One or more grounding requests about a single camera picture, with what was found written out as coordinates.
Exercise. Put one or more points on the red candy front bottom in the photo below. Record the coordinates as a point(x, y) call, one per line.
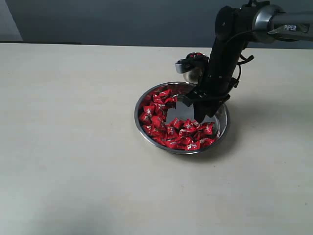
point(192, 146)

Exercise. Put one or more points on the small steel cup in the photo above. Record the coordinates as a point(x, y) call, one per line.
point(194, 75)

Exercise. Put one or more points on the red candy top left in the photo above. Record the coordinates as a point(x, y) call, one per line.
point(164, 97)

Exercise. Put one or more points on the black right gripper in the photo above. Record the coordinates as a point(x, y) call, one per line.
point(213, 88)

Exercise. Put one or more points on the round steel plate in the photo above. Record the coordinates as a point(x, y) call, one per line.
point(221, 119)

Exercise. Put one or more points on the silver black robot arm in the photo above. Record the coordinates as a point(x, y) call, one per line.
point(258, 22)

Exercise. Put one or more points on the red candy left edge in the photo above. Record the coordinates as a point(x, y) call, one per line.
point(146, 115)

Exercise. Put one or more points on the red candy right side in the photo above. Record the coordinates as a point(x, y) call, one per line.
point(207, 128)

